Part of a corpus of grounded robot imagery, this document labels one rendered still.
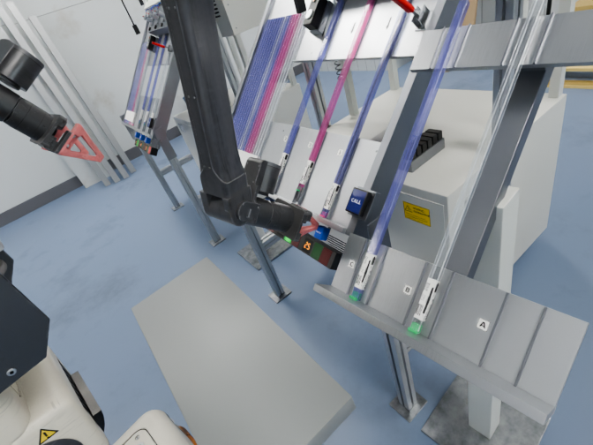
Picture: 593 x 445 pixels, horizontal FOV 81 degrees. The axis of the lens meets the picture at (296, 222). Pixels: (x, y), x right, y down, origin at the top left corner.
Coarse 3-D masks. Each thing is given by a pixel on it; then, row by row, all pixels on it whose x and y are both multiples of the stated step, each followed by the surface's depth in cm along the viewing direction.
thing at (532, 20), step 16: (544, 0) 47; (528, 16) 48; (528, 32) 47; (528, 48) 48; (512, 64) 48; (512, 80) 47; (496, 112) 48; (496, 128) 48; (480, 144) 49; (480, 160) 48; (464, 192) 49; (464, 208) 48; (448, 224) 49; (448, 240) 49; (448, 256) 49; (432, 272) 49; (416, 320) 50
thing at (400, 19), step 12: (408, 0) 72; (396, 24) 73; (396, 36) 73; (384, 60) 74; (372, 84) 75; (372, 96) 75; (360, 120) 76; (360, 132) 76; (348, 144) 77; (348, 156) 76; (336, 180) 77
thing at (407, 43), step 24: (288, 0) 109; (360, 0) 84; (384, 0) 79; (432, 0) 69; (336, 24) 89; (384, 24) 77; (408, 24) 72; (312, 48) 95; (336, 48) 88; (360, 48) 81; (384, 48) 76; (408, 48) 71
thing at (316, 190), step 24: (312, 144) 87; (336, 144) 81; (360, 144) 76; (288, 168) 93; (312, 168) 85; (336, 168) 80; (360, 168) 74; (288, 192) 91; (312, 192) 84; (336, 216) 77
